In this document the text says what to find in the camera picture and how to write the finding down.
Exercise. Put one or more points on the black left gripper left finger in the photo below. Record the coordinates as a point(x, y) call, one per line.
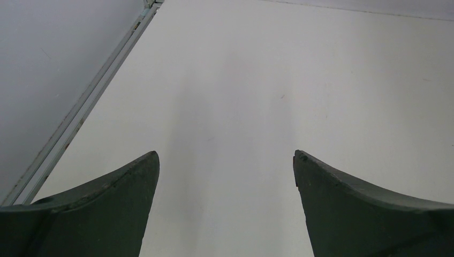
point(106, 216)

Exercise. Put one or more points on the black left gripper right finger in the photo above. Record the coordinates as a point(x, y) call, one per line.
point(347, 216)

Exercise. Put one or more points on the aluminium frame rail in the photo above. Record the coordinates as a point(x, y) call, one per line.
point(57, 58)

